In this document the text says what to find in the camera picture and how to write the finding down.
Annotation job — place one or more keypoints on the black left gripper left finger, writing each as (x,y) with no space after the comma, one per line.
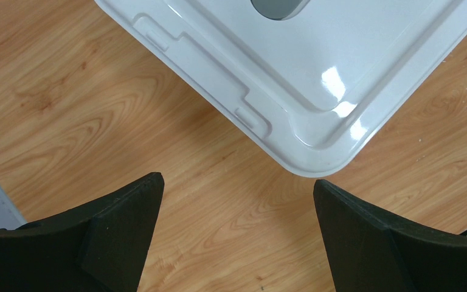
(101,245)

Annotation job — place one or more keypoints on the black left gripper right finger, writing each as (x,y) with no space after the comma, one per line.
(371,249)

